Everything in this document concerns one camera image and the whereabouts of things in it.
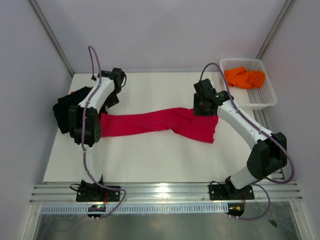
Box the magenta t shirt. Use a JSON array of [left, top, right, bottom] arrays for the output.
[[100, 107, 219, 144]]

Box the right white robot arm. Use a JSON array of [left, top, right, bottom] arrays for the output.
[[193, 79, 288, 199]]

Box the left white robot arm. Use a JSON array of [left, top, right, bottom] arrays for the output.
[[68, 68, 127, 203]]

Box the orange t shirt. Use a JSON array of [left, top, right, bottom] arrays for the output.
[[224, 66, 266, 89]]

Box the black folded t shirt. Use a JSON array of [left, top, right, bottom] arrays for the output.
[[52, 94, 87, 134]]

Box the right black controller board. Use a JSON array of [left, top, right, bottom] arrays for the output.
[[227, 203, 245, 218]]

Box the black controller board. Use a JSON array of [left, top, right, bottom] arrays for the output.
[[227, 203, 245, 218], [87, 204, 106, 219]]

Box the left black controller board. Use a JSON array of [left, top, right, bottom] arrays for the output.
[[87, 204, 106, 219]]

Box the aluminium side rail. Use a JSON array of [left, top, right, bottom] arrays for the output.
[[253, 110, 286, 182]]

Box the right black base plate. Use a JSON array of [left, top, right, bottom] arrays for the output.
[[208, 181, 255, 201]]

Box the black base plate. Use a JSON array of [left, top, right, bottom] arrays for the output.
[[75, 184, 120, 202], [208, 181, 255, 201]]

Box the aluminium front rail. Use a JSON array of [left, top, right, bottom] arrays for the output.
[[29, 181, 303, 204]]

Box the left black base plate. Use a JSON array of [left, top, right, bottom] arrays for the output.
[[75, 184, 120, 202]]

